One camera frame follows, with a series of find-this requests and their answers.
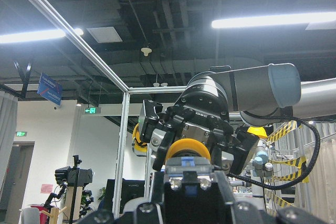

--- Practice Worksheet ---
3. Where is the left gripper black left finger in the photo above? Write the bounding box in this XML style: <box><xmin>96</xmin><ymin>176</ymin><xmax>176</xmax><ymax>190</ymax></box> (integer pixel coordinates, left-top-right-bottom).
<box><xmin>149</xmin><ymin>172</ymin><xmax>167</xmax><ymax>206</ymax></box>

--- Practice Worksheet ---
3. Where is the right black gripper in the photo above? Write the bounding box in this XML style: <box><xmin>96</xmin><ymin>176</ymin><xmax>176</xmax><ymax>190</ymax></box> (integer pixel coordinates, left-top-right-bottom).
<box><xmin>149</xmin><ymin>105</ymin><xmax>259</xmax><ymax>174</ymax></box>

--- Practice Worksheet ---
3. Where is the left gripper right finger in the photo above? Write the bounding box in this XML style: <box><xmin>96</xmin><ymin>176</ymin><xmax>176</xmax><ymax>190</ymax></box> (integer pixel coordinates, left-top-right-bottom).
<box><xmin>214</xmin><ymin>171</ymin><xmax>235</xmax><ymax>205</ymax></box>

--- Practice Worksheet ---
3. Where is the yellow push button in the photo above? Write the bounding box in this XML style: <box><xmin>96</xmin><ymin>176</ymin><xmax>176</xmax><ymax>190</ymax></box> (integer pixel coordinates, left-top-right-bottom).
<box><xmin>165</xmin><ymin>138</ymin><xmax>213</xmax><ymax>195</ymax></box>

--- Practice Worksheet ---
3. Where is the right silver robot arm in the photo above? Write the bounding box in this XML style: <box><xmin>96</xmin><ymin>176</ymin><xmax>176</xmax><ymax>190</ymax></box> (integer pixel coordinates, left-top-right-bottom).
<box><xmin>141</xmin><ymin>63</ymin><xmax>335</xmax><ymax>175</ymax></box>

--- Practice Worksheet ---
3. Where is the black braided cable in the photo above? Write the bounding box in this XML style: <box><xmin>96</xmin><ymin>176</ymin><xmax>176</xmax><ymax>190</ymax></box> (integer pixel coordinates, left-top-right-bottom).
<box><xmin>227</xmin><ymin>115</ymin><xmax>321</xmax><ymax>190</ymax></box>

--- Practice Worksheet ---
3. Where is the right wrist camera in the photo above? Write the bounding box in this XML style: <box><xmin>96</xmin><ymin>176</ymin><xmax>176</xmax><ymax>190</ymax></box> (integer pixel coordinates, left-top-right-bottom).
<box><xmin>139</xmin><ymin>100</ymin><xmax>163</xmax><ymax>143</ymax></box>

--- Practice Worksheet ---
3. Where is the aluminium frame post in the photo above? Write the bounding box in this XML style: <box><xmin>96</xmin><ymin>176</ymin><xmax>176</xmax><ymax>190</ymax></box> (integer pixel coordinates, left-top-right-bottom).
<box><xmin>28</xmin><ymin>0</ymin><xmax>185</xmax><ymax>217</ymax></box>

